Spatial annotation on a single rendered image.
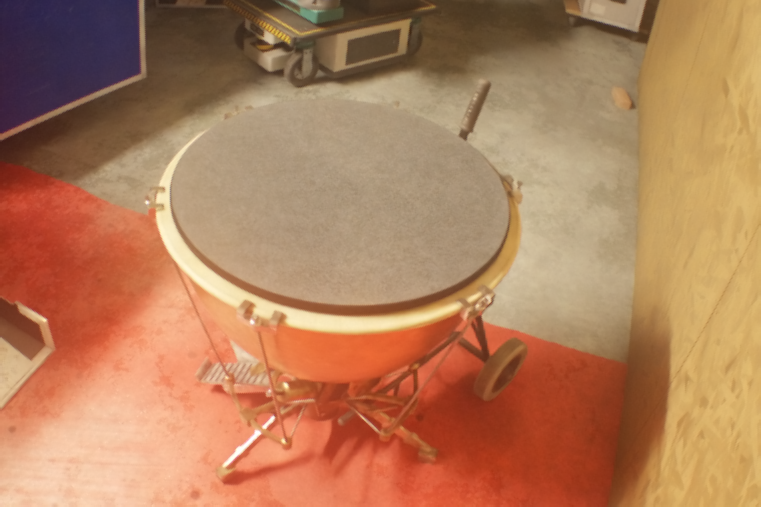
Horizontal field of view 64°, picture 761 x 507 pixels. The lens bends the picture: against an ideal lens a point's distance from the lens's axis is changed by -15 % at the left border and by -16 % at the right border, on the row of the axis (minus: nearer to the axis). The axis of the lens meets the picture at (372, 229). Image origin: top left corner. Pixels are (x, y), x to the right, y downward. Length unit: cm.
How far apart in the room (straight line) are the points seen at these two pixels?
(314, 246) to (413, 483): 85
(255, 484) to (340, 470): 23
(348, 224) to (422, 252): 14
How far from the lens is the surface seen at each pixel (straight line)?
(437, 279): 119
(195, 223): 126
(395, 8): 356
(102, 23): 295
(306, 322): 112
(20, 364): 215
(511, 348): 195
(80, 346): 217
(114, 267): 240
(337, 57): 333
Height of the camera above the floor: 160
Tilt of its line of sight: 39 degrees down
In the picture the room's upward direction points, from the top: 8 degrees clockwise
